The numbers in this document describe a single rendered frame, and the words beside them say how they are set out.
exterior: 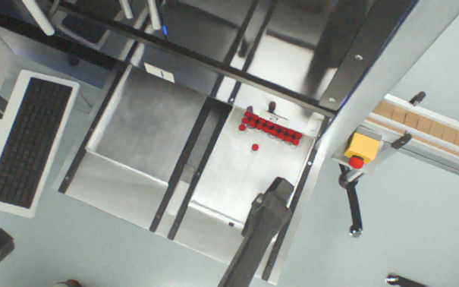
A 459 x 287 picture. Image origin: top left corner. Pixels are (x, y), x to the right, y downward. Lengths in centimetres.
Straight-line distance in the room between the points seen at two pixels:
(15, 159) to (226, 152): 64
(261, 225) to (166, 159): 48
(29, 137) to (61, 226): 86
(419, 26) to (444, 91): 192
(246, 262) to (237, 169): 50
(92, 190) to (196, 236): 33
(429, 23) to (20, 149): 124
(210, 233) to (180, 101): 40
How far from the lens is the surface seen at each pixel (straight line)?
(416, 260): 249
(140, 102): 155
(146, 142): 151
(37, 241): 247
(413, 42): 85
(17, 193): 163
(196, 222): 146
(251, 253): 105
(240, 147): 149
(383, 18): 82
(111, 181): 151
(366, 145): 139
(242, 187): 147
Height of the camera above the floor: 233
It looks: 75 degrees down
